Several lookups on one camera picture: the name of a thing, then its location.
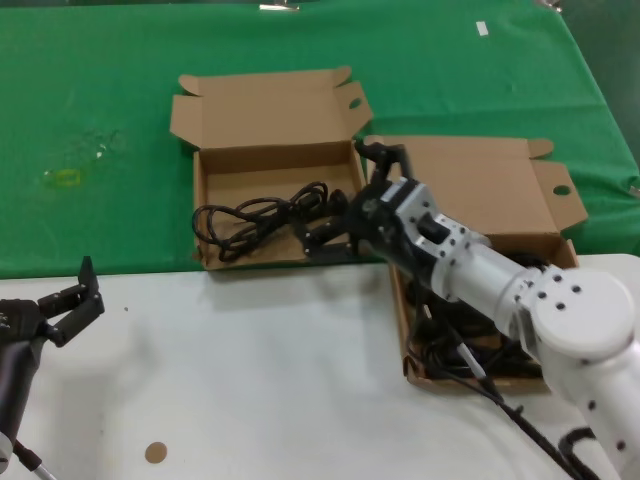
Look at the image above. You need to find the left arm cable silver connector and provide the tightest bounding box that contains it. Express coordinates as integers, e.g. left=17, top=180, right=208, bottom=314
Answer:
left=11, top=437, right=57, bottom=480

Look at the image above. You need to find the arm cable silver connector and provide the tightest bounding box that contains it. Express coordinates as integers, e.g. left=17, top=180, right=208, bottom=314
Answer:
left=447, top=319, right=601, bottom=480
left=11, top=437, right=57, bottom=480

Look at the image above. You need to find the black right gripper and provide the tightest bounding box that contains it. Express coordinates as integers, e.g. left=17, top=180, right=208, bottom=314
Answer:
left=292, top=141, right=434, bottom=287

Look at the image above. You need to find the right arm cable silver connector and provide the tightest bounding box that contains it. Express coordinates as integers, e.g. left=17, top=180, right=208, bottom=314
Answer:
left=447, top=319, right=601, bottom=480

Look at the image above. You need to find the cardboard box with cables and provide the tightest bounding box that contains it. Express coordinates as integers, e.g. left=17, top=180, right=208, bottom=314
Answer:
left=363, top=133, right=590, bottom=396

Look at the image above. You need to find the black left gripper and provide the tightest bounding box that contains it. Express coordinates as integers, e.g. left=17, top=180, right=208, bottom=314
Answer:
left=0, top=256, right=106, bottom=349

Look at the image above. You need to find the empty open cardboard box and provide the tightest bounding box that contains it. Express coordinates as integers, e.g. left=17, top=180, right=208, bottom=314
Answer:
left=168, top=64, right=375, bottom=272

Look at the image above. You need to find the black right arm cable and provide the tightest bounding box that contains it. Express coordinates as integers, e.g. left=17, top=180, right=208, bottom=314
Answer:
left=558, top=426, right=601, bottom=480

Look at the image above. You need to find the green table cloth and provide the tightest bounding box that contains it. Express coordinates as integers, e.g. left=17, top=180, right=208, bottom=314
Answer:
left=0, top=0, right=640, bottom=280

